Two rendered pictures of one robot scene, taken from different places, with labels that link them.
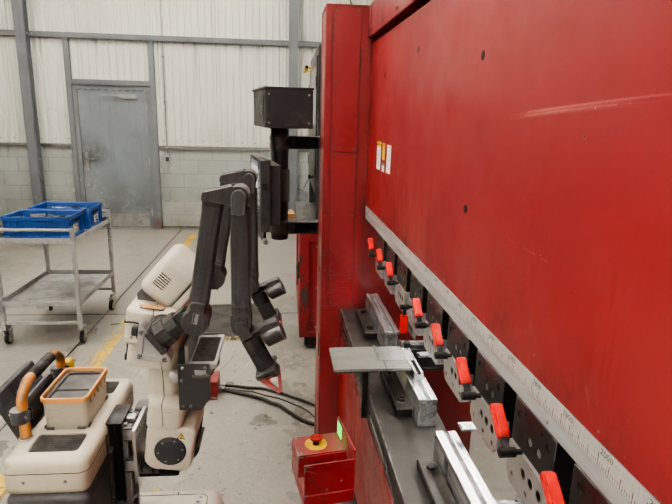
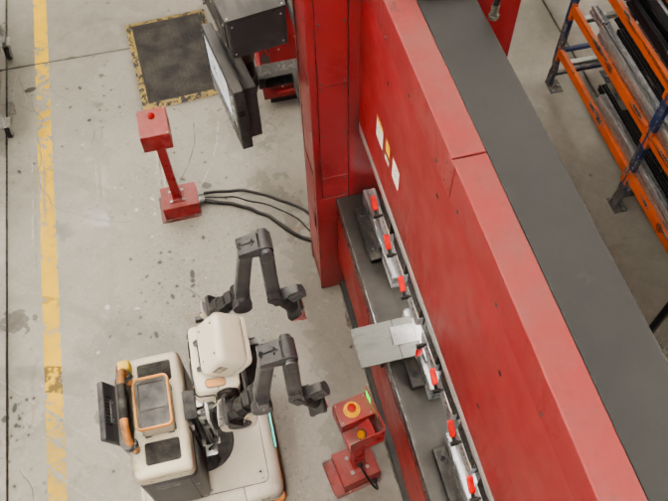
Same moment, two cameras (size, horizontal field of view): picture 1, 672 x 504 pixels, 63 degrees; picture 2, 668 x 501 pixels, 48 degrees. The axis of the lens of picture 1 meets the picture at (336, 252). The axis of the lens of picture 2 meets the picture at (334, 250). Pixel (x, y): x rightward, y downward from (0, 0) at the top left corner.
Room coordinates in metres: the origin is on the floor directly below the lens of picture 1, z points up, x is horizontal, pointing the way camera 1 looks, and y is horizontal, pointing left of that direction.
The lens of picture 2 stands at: (0.51, 0.22, 3.85)
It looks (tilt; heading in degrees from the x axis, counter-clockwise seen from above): 58 degrees down; 354
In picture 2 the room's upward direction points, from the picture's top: 2 degrees counter-clockwise
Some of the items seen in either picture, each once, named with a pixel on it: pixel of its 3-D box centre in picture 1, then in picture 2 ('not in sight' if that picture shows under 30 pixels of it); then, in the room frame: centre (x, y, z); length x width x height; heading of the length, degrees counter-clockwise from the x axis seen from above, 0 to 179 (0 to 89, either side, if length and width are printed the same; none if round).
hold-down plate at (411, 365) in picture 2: (394, 390); (408, 355); (1.76, -0.22, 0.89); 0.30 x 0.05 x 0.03; 6
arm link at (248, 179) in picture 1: (250, 231); (268, 270); (1.96, 0.31, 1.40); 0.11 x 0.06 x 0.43; 5
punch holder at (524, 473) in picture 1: (551, 459); not in sight; (0.83, -0.38, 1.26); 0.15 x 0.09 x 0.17; 6
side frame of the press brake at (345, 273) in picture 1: (400, 249); (395, 129); (2.79, -0.34, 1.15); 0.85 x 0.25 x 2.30; 96
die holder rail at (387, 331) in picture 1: (380, 320); (383, 237); (2.35, -0.21, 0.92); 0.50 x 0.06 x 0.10; 6
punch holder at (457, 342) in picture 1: (471, 359); (475, 445); (1.23, -0.33, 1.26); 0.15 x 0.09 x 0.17; 6
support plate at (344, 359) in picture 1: (368, 358); (386, 341); (1.79, -0.12, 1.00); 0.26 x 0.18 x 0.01; 96
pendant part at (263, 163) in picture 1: (266, 190); (234, 84); (2.93, 0.38, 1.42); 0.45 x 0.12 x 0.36; 15
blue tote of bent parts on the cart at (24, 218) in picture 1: (44, 224); not in sight; (4.29, 2.32, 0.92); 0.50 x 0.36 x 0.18; 95
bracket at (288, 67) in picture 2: (311, 231); (287, 94); (3.06, 0.14, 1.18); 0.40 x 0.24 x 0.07; 6
